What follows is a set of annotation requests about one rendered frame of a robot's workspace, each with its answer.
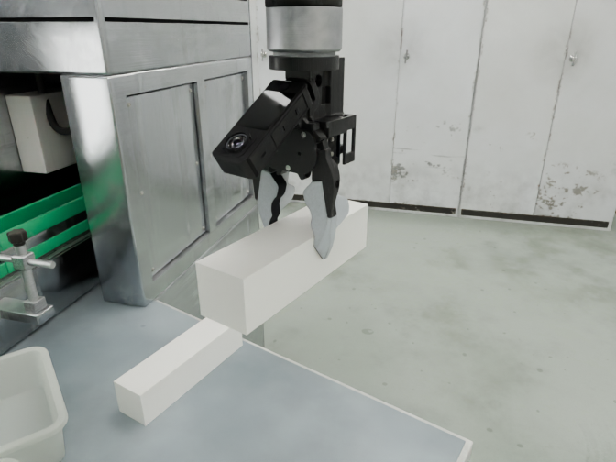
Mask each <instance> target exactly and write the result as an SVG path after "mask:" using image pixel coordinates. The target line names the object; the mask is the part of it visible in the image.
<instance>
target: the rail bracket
mask: <svg viewBox="0 0 616 462"><path fill-rule="evenodd" d="M6 235H7V238H8V241H9V242H10V243H11V244H13V246H14V247H15V250H16V254H14V255H12V256H10V255H4V254H0V261H4V262H11V263H13V267H14V270H21V273H22V277H23V281H24V283H25V287H26V291H27V297H28V299H26V300H19V299H14V298H8V297H4V298H3V299H1V300H0V342H1V341H2V340H3V339H5V338H6V337H8V336H10V335H11V334H12V333H14V332H15V331H16V330H17V329H18V328H17V322H16V321H18V322H22V323H28V324H33V325H41V324H43V323H44V322H45V321H47V320H48V319H49V318H51V317H52V316H53V315H54V314H55V309H54V305H52V304H47V302H46V298H45V297H44V296H39V294H38V291H37V287H36V283H35V280H34V276H33V272H32V268H34V267H36V266H37V267H43V268H50V269H54V268H55V266H56V263H55V262H54V261H48V260H42V259H35V255H34V252H30V251H27V248H26V241H27V240H28V234H27V231H26V230H25V229H23V228H20V229H13V230H12V231H9V232H7V233H6Z"/></svg>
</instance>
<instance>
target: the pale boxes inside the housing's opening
mask: <svg viewBox="0 0 616 462"><path fill-rule="evenodd" d="M5 99H6V103H7V107H8V111H9V114H10V119H11V123H12V127H13V130H14V134H15V138H16V144H17V148H18V153H19V157H20V160H21V164H22V168H23V171H24V172H35V173H45V174H48V173H50V172H53V171H57V170H59V169H62V168H65V167H68V166H70V165H72V164H75V163H77V162H76V158H75V153H74V147H73V143H72V134H70V135H61V134H59V133H57V132H56V131H54V130H53V129H52V127H51V126H50V124H49V122H48V119H47V116H46V103H47V100H48V99H49V102H50V106H51V109H52V112H53V114H54V116H55V119H56V121H57V123H58V124H59V126H60V127H69V126H70V125H69V120H68V116H67V111H66V106H65V101H64V96H63V91H62V87H57V88H50V89H47V93H39V91H32V92H25V93H14V94H8V95H6V96H5Z"/></svg>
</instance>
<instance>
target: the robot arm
mask: <svg viewBox="0 0 616 462"><path fill-rule="evenodd" d="M342 4H343V0H265V7H266V29H267V49H268V51H271V52H273V55H269V69H270V70H274V71H285V79H286V80H285V81H281V80H272V81H271V83H270V84H269V85H268V86H267V88H266V89H265V90H264V91H263V92H262V93H261V95H260V96H259V97H258V98H257V100H256V101H255V102H254V103H253V104H252V106H250V107H249V109H248V110H247V111H246V112H245V113H244V114H243V115H242V117H241V118H240V119H239V120H238V121H237V123H236V124H235V125H234V126H233V128H232V129H231V130H230V131H229V132H228V133H227V135H226V136H225V137H224V138H223V140H222V141H221V142H220V143H219V144H218V146H217V147H216V148H215V149H214V150H213V152H212V153H213V156H214V158H215V160H216V162H217V163H218V165H219V166H220V168H221V169H222V171H223V172H224V173H228V174H232V175H236V176H239V177H243V178H247V179H252V180H253V187H254V194H255V199H256V200H257V202H258V211H259V215H260V218H261V221H262V224H263V226H264V227H266V226H269V225H271V224H273V223H275V222H277V221H278V217H279V215H280V213H281V210H282V209H283V208H284V207H285V206H286V205H287V204H288V203H289V202H290V201H291V200H292V198H293V196H294V192H295V187H294V186H292V185H290V184H289V183H288V179H289V172H293V173H297V174H298V176H299V178H300V179H301V180H305V179H307V178H309V177H310V176H311V173H312V182H311V183H310V184H309V185H308V186H307V187H306V189H305V190H304V191H303V197H304V201H305V204H306V205H307V207H308V208H309V210H310V212H311V216H312V220H311V228H312V230H313V234H314V242H313V246H314V248H315V249H316V251H317V252H318V254H319V255H320V257H321V258H322V259H326V258H327V257H328V255H329V253H330V251H331V249H332V246H333V244H334V240H335V233H336V229H337V227H338V226H339V225H340V224H341V223H342V221H343V220H344V219H345V218H346V217H347V215H348V212H349V203H348V199H347V198H346V197H345V196H342V195H339V194H338V190H339V185H340V174H339V168H338V164H339V163H340V154H342V153H343V161H342V164H343V165H346V164H348V163H349V162H352V161H354V160H355V146H356V123H357V115H351V114H345V113H344V112H343V107H344V77H345V57H339V55H336V52H338V51H340V50H341V49H342V33H343V7H342ZM349 129H352V141H351V151H350V152H348V153H347V131H348V130H349ZM341 134H343V144H340V138H341Z"/></svg>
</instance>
